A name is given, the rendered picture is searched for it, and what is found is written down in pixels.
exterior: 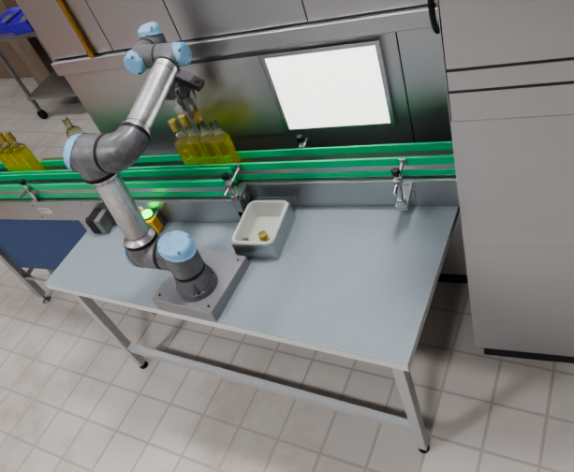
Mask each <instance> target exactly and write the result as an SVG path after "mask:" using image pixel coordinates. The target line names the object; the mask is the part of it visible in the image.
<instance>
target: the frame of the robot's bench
mask: <svg viewBox="0 0 574 472"><path fill-rule="evenodd" d="M72 295H73V296H74V297H75V298H76V300H77V301H78V302H79V303H80V304H81V305H82V306H83V307H84V308H85V309H86V310H87V312H88V313H89V314H90V315H91V316H92V317H93V318H94V319H95V320H96V321H97V323H98V324H99V325H100V326H101V327H102V328H103V329H104V330H105V331H106V332H107V333H108V334H109V336H110V337H111V338H112V339H113V340H114V341H115V342H116V343H117V344H118V345H119V347H120V348H121V349H122V350H123V351H124V352H125V353H126V354H127V355H128V356H129V357H130V359H131V360H132V361H133V362H134V363H135V364H136V365H139V366H140V368H141V369H145V368H146V367H147V366H148V362H147V361H146V360H145V358H144V357H143V356H145V357H149V358H152V359H156V360H159V361H164V362H168V363H171V364H175V365H178V366H182V367H184V368H188V369H191V370H195V371H199V372H202V373H205V374H208V375H212V376H218V377H221V378H224V379H227V380H231V381H234V382H238V383H241V384H244V385H247V386H251V387H254V388H258V389H261V390H265V391H270V392H273V393H277V394H280V395H284V396H287V397H290V398H294V399H297V400H301V401H304V402H307V403H310V404H314V405H317V406H323V407H326V408H329V409H333V410H336V411H340V412H343V413H346V414H349V415H353V416H356V417H360V418H363V419H367V420H372V421H375V422H379V423H383V424H386V425H389V426H392V427H396V428H399V429H403V430H406V431H409V432H412V435H413V437H414V440H415V443H416V446H417V448H418V449H419V451H420V452H421V453H427V452H428V451H429V450H430V446H429V438H428V435H427V432H426V428H425V425H424V421H423V417H422V415H421V411H420V407H419V401H418V397H417V394H416V391H415V387H414V384H413V380H412V377H411V374H410V370H409V372H407V371H403V370H399V369H395V368H391V369H392V372H393V374H394V378H395V381H396V384H397V387H398V390H399V392H400V395H401V399H402V402H403V405H404V408H405V413H406V416H407V419H405V418H401V417H398V416H394V415H391V414H388V413H384V412H380V411H377V410H373V409H370V408H367V407H363V406H357V405H353V404H350V403H347V402H343V401H340V400H336V399H332V398H330V397H326V396H322V395H319V394H315V393H311V392H309V391H302V390H299V389H295V388H291V387H289V386H285V385H281V384H278V383H274V382H271V381H268V380H264V379H260V378H257V377H253V376H248V375H244V374H241V373H237V372H233V371H230V370H227V369H223V368H220V367H216V366H212V365H210V364H206V363H202V362H199V361H192V360H189V359H186V358H182V357H179V356H175V355H171V354H169V353H165V352H162V351H158V350H154V349H151V348H148V347H142V346H138V345H134V344H131V343H130V341H129V340H128V339H127V338H126V337H125V336H124V335H123V333H122V332H121V331H120V330H119V329H118V328H117V327H116V326H115V324H114V323H113V322H112V321H111V320H110V319H109V318H108V316H107V315H106V314H105V313H104V312H103V311H102V310H101V309H100V307H99V306H98V305H97V304H96V303H95V302H94V300H93V299H91V298H87V297H83V296H79V295H75V294H72Z"/></svg>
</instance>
